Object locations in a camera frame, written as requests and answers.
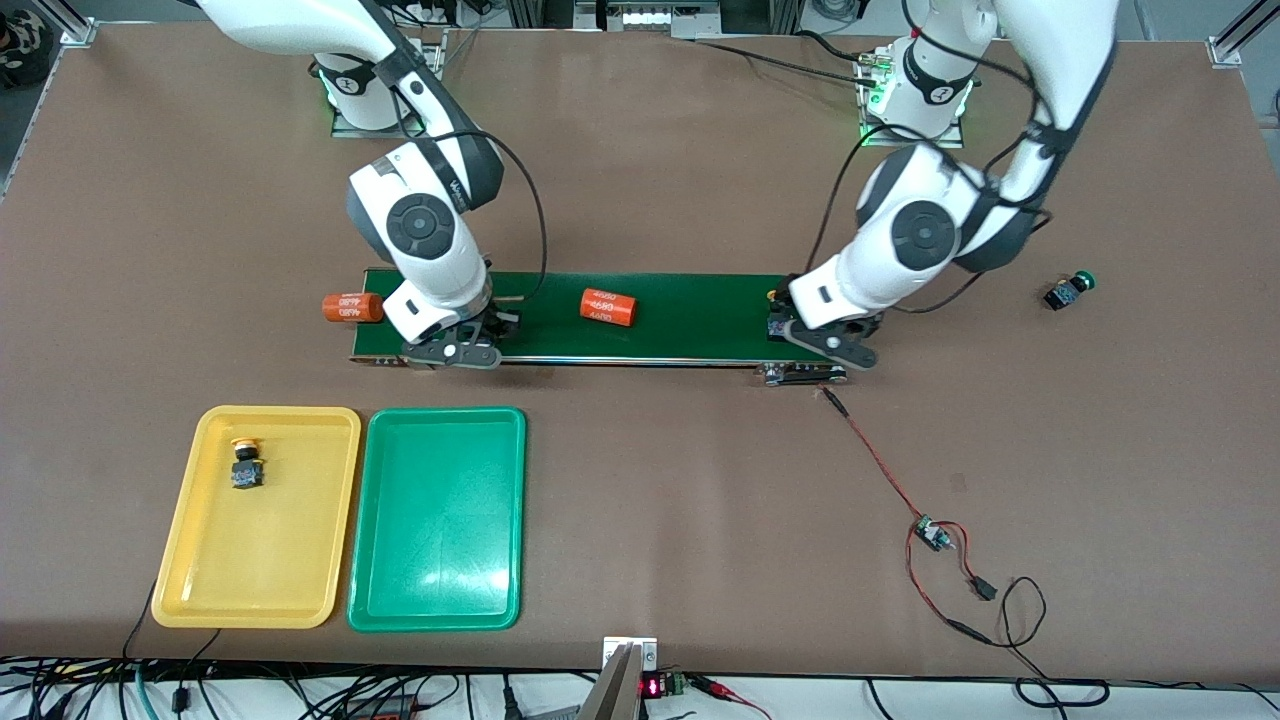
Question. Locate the green conveyor belt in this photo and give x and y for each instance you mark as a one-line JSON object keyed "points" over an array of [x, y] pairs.
{"points": [[700, 315]]}

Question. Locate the grey metal camera mount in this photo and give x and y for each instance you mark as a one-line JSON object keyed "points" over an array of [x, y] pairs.
{"points": [[615, 690]]}

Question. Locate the red digit display module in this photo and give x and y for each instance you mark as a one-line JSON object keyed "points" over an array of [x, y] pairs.
{"points": [[652, 687]]}

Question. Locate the green plastic tray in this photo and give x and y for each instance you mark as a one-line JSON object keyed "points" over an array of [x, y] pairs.
{"points": [[440, 520]]}

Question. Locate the orange cylinder marked 4680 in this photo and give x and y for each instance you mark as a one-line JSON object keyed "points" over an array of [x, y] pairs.
{"points": [[352, 307], [608, 308]]}

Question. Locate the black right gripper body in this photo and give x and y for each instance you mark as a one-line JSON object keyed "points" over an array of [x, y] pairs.
{"points": [[503, 321]]}

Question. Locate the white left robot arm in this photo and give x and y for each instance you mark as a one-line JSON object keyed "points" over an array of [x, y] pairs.
{"points": [[880, 260]]}

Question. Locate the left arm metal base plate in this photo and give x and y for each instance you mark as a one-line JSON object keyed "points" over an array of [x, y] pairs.
{"points": [[880, 140]]}

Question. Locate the small speed controller board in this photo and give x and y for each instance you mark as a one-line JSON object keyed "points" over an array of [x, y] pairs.
{"points": [[930, 533]]}

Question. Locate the yellow plastic tray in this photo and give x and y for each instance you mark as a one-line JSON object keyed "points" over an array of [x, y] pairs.
{"points": [[260, 560]]}

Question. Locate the green push button switch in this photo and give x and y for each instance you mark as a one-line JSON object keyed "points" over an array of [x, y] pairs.
{"points": [[1062, 294]]}

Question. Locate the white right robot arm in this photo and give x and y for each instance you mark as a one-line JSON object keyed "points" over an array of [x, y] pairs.
{"points": [[440, 270]]}

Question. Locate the red clip lead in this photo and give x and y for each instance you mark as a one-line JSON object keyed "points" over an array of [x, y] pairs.
{"points": [[715, 686]]}

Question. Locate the white electrical device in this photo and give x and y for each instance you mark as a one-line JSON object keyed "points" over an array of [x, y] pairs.
{"points": [[650, 18]]}

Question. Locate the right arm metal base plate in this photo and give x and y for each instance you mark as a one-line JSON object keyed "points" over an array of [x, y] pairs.
{"points": [[355, 130]]}

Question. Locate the yellow push button switch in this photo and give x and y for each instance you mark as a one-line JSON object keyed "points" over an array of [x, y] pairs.
{"points": [[778, 325], [246, 472]]}

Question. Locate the dark patterned shoe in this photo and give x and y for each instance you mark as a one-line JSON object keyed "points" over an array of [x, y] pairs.
{"points": [[25, 38]]}

